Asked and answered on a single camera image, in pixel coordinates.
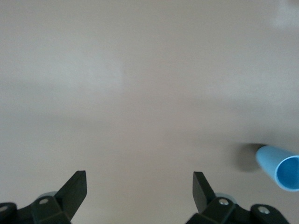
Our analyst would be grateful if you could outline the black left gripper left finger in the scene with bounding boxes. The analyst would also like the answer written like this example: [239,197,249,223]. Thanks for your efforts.
[18,170,88,224]

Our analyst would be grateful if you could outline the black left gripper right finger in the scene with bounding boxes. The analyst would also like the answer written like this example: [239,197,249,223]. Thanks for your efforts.
[186,171,250,224]

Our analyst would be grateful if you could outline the light blue cup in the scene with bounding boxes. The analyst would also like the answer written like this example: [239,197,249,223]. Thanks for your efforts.
[255,145,299,192]

